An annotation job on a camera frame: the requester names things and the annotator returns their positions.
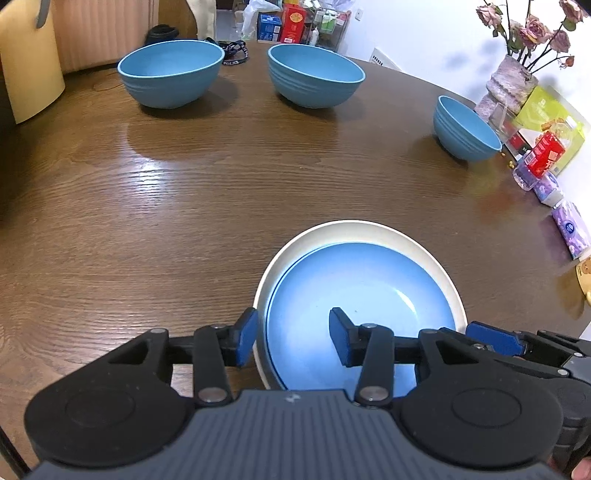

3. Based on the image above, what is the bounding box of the blue lanyard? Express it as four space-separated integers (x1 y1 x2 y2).
217 40 250 65

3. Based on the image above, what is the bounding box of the yellow thermos jug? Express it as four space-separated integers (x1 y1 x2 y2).
0 0 66 124

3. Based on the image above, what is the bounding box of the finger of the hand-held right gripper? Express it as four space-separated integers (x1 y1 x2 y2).
538 329 591 357
441 322 561 370

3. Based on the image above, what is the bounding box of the pink white textured vase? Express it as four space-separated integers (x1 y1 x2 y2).
475 54 539 123

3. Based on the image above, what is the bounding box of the water bottle red label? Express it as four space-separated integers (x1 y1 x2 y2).
512 117 578 191

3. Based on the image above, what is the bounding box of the metal storage rack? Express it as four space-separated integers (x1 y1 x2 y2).
300 0 352 49

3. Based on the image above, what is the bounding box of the red white flat packet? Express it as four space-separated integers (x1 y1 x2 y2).
505 128 532 155

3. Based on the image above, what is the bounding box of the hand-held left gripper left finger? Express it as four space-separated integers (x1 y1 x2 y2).
108 308 259 408

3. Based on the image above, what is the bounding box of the blue box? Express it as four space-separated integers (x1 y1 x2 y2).
256 13 283 43

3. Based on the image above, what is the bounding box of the pale purple tissue pack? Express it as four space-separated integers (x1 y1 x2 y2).
533 173 566 208

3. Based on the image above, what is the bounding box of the clear drinking glass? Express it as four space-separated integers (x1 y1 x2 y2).
487 104 520 139

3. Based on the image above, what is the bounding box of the cream plate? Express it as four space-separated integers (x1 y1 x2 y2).
253 220 468 393

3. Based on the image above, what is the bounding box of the black cup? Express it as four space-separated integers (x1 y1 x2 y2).
147 25 180 46

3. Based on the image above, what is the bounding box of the white plastic bag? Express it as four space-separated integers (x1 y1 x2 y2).
240 0 282 40

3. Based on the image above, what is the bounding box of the deep blue bowl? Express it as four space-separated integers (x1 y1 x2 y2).
117 40 225 109
433 95 503 162
268 44 365 109

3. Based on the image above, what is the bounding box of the red box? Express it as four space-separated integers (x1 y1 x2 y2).
280 4 308 44

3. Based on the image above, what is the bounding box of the beige coat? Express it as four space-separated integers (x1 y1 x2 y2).
185 0 218 42

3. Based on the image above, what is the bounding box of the yellow mug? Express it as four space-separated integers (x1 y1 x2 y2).
575 256 591 305

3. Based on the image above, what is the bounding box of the large shallow blue bowl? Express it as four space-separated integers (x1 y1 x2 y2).
265 242 458 402

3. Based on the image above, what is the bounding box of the green yellow box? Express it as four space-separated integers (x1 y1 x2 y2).
512 85 591 176

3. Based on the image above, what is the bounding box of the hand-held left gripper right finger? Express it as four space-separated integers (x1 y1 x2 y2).
329 307 483 409

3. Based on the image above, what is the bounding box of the dried roses bouquet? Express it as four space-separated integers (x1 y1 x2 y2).
475 0 585 75

